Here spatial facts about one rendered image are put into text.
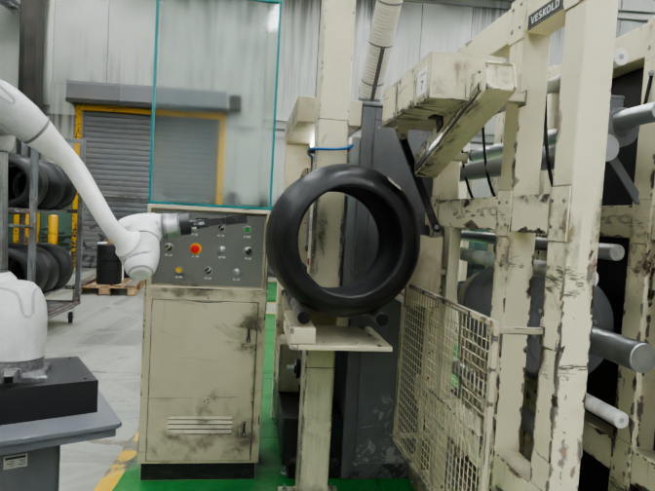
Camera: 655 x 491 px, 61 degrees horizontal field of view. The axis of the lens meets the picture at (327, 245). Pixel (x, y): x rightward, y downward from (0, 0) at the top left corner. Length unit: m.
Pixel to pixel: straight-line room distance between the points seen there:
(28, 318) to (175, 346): 1.00
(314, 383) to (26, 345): 1.15
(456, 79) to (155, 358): 1.75
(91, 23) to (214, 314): 10.03
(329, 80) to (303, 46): 9.13
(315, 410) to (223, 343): 0.53
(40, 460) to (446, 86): 1.61
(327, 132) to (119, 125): 9.47
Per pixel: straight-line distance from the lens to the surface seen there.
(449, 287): 2.41
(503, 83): 1.77
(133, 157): 11.48
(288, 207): 1.93
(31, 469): 1.87
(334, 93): 2.36
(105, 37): 12.07
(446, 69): 1.83
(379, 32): 2.83
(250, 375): 2.67
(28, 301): 1.80
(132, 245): 1.89
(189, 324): 2.63
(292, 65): 11.39
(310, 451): 2.51
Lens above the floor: 1.26
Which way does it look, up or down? 3 degrees down
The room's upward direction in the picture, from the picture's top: 3 degrees clockwise
